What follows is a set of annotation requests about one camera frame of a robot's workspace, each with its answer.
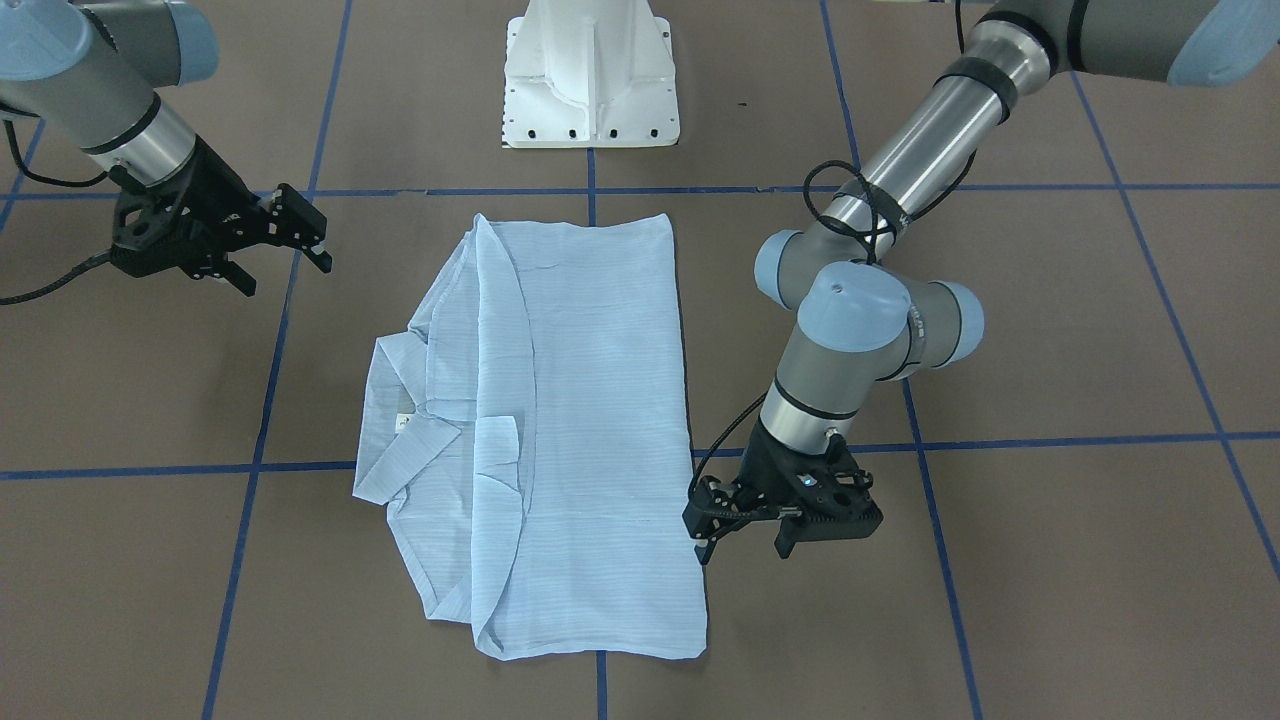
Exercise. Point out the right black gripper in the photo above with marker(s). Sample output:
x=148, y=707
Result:
x=212, y=197

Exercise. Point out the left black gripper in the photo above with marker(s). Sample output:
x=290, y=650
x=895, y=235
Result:
x=766, y=465

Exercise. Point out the light blue button shirt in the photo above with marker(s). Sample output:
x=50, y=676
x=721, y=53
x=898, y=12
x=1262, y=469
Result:
x=528, y=436

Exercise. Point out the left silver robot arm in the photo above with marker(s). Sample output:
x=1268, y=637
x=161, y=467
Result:
x=1121, y=414

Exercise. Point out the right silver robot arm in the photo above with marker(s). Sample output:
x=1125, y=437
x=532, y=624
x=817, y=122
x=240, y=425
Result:
x=95, y=71

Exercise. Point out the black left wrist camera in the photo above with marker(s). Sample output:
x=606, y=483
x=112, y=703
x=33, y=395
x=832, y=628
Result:
x=827, y=506

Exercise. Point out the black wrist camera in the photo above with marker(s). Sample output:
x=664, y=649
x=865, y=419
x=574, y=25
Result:
x=827, y=506
x=149, y=233

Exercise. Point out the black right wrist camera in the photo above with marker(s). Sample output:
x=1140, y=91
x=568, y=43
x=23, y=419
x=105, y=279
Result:
x=149, y=233

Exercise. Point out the white camera pedestal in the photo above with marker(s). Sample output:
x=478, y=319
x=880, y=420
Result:
x=589, y=75

